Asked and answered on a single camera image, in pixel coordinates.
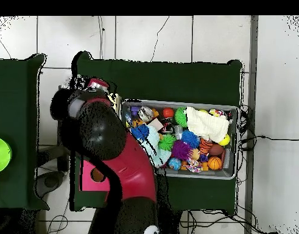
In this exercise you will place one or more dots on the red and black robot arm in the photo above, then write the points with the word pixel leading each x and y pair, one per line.
pixel 134 170

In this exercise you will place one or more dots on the wooden box with three holes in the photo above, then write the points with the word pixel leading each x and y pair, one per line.
pixel 88 183

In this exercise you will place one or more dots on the clear mesh bin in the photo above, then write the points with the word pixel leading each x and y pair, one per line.
pixel 212 175

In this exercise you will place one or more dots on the crushed silver can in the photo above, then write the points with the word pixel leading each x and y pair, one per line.
pixel 146 113

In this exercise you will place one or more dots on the dark green table cloth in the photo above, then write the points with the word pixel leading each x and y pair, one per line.
pixel 159 78
pixel 17 97

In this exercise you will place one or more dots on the blue spiky ball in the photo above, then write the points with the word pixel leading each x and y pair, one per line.
pixel 191 139
pixel 140 132

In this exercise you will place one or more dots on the orange red ball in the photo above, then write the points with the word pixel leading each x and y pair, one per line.
pixel 168 112

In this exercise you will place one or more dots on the green spiky ball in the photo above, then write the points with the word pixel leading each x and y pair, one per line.
pixel 180 117
pixel 167 142

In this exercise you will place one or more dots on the mint green cloth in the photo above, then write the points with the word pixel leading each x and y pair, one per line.
pixel 159 153

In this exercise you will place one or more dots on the purple spiky ball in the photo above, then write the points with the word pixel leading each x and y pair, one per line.
pixel 181 150

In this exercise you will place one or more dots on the cream yellow cloth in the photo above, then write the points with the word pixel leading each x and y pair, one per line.
pixel 207 124

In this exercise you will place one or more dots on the bright green bowl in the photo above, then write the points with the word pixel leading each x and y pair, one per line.
pixel 0 155

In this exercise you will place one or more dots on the tiger striped toy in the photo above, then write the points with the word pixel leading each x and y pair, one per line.
pixel 205 145

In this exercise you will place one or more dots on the orange mini basketball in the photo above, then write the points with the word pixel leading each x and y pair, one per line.
pixel 215 163

